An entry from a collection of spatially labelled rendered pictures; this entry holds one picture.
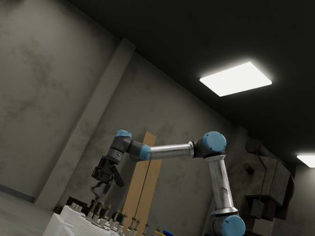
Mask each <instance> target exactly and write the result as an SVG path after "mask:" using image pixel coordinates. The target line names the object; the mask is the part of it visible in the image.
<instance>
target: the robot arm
mask: <svg viewBox="0 0 315 236"><path fill-rule="evenodd" d="M131 136H132V135H131V134H130V133H129V132H127V131H125V130H119V131H118V132H117V134H116V136H115V137H114V140H113V142H112V144H111V146H110V148H109V150H108V153H107V155H106V156H102V158H101V160H100V162H99V164H98V166H97V167H95V169H94V171H93V173H92V175H91V177H93V178H95V179H96V180H100V182H98V183H97V185H96V186H92V187H91V188H90V191H91V192H93V193H94V194H95V195H96V196H95V201H96V202H97V203H98V202H99V201H100V200H101V199H102V198H103V197H104V196H105V194H106V193H107V192H108V190H109V189H110V187H111V185H112V182H113V180H114V181H115V183H116V185H117V186H118V187H123V186H124V185H125V184H124V182H123V180H122V178H121V176H120V174H119V172H118V170H117V168H116V166H114V165H115V164H116V165H118V164H119V162H120V161H121V159H122V156H123V154H124V152H126V153H128V154H129V158H130V160H131V161H132V162H139V161H147V160H157V159H168V158H178V157H190V158H203V159H204V160H205V161H206V162H207V163H208V168H209V173H210V179H211V184H212V189H213V193H214V198H215V203H216V207H217V210H216V211H213V212H212V213H211V215H210V219H209V222H208V225H207V228H206V231H205V234H204V236H243V235H244V234H245V223H244V221H243V220H242V219H241V218H240V217H239V213H238V210H237V209H236V208H235V207H234V206H233V200H232V196H231V191H230V186H229V182H228V178H227V173H226V169H225V163H224V158H225V156H226V155H225V147H226V140H225V137H224V136H223V135H222V134H221V133H219V132H215V131H213V132H209V133H207V134H205V135H204V136H203V137H201V138H200V139H198V140H195V141H190V142H189V143H186V144H174V145H163V146H152V147H149V146H147V145H146V144H142V143H140V142H138V141H135V140H134V139H132V138H131Z"/></svg>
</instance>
